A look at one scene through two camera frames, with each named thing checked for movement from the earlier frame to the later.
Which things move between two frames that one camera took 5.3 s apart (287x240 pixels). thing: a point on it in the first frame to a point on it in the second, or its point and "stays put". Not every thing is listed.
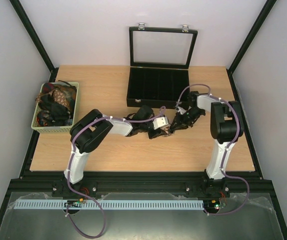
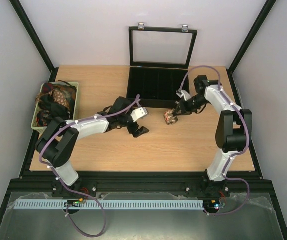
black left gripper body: (152, 135) to (131, 129)
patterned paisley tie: (167, 130) to (169, 118)
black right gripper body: (179, 120) to (182, 107)
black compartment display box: (159, 72) stays put
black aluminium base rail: (56, 182) stays put
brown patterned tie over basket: (59, 97) stays put
